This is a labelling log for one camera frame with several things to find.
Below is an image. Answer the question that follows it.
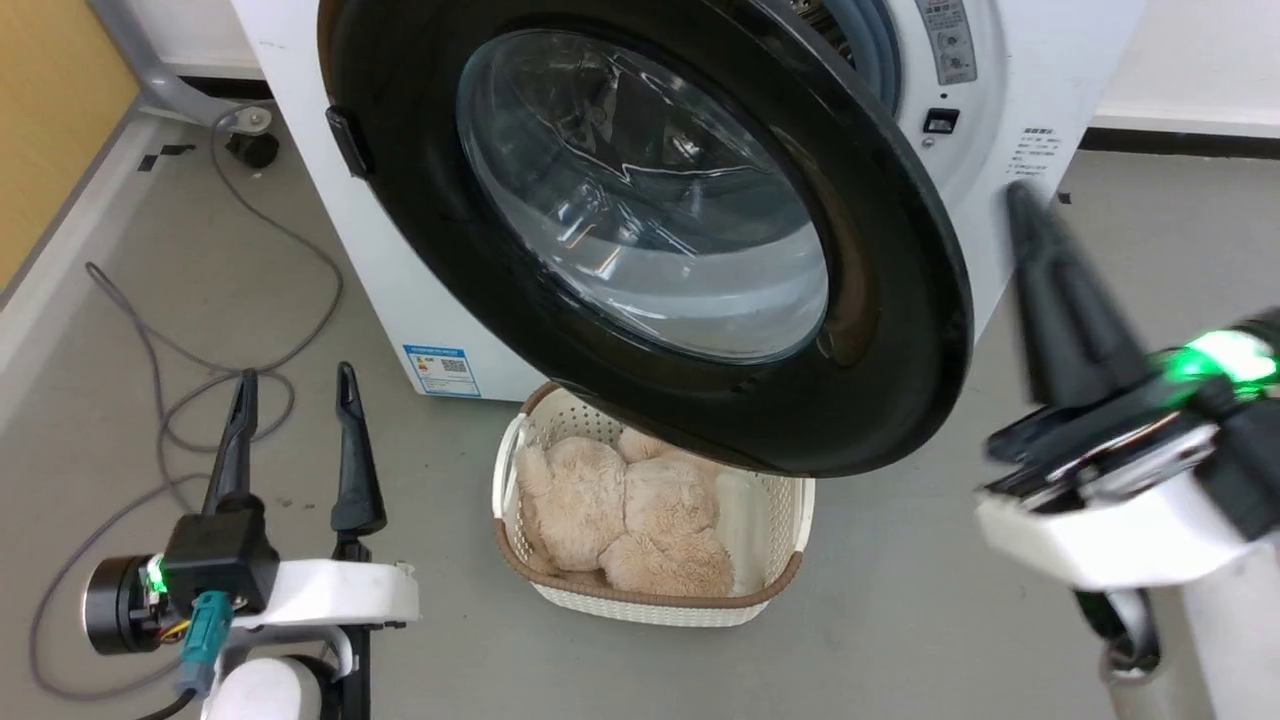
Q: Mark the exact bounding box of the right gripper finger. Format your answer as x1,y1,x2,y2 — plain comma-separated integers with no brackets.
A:
1004,180,1093,407
1035,200,1153,401

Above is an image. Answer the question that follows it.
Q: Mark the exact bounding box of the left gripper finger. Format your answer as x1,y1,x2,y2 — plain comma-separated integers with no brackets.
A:
202,370,260,516
330,362,388,561

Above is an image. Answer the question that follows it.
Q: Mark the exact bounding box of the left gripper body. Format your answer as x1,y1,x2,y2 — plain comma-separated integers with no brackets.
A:
83,555,422,657

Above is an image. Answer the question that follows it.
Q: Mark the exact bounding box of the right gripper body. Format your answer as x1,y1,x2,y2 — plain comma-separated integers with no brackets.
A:
974,320,1280,593

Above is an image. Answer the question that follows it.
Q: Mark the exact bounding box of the black round washer door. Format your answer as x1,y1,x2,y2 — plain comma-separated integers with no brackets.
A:
318,0,976,479

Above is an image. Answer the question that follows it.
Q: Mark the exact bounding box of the white front-load washing machine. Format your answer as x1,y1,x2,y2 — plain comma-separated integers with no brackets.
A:
230,0,1147,402

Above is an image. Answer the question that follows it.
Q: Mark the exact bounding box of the black door latch hook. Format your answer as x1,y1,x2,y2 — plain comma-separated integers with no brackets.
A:
325,105,377,181

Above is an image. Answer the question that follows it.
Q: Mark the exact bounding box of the blue energy label sticker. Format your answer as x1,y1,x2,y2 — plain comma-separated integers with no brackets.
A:
403,345,483,399

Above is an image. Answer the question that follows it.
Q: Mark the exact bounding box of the grey instruction sticker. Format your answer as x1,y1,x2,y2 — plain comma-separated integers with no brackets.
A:
914,0,980,87

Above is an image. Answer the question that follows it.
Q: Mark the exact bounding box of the beige plush toy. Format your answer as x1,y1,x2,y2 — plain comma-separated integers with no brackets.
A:
514,425,737,599

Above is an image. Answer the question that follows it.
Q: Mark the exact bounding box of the black caster wheel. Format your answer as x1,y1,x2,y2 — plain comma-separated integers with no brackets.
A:
226,131,281,169

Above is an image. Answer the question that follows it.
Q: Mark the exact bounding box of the grey rubber drum gasket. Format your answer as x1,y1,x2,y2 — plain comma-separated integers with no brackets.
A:
795,0,903,113

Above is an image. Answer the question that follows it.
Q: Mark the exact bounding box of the white woven laundry basket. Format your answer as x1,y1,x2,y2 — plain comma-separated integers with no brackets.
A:
490,380,817,629

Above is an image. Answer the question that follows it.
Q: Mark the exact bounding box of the grey metal stand leg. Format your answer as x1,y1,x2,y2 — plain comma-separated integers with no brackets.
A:
88,0,273,136

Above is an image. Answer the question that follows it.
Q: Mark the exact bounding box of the light brown wooden panel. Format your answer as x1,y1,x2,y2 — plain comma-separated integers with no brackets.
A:
0,0,141,293

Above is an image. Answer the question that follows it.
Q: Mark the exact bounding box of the teal connector cable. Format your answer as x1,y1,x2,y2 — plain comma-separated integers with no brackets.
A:
176,590,236,699

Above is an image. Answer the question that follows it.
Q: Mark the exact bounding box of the grey floor cable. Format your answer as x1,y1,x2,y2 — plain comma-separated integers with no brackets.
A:
28,105,346,701

